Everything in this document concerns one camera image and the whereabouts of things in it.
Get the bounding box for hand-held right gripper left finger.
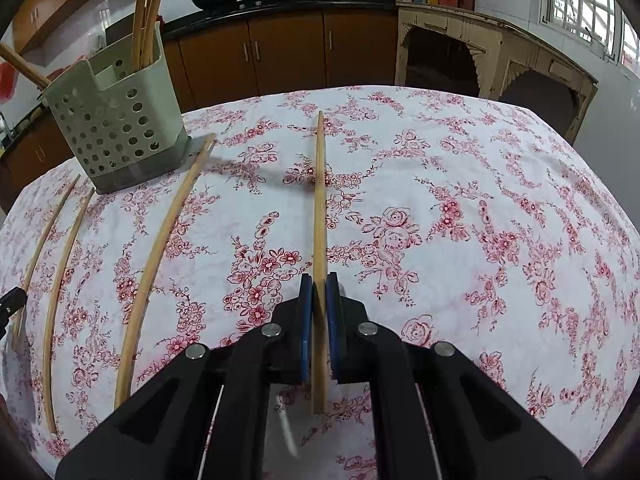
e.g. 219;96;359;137
55;274;315;480

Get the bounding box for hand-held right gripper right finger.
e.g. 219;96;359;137
325;272;586;480

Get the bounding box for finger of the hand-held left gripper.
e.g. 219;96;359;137
0;287;29;332

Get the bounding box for green perforated chopstick holder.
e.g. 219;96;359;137
41;22;193;195

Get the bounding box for red floral tablecloth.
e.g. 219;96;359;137
0;85;640;480

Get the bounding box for red plastic bag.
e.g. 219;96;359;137
0;61;22;102

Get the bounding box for brown base cabinets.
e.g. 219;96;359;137
0;7;402;206

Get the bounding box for black kitchen countertop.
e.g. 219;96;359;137
0;0;401;161

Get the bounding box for cream wooden side table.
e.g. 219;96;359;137
394;1;599;147

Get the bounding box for black gas hob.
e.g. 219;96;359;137
192;0;323;14

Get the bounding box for long brown wall cabinet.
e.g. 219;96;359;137
9;0;110;57

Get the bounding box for barred window with white frame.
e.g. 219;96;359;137
539;0;640;67

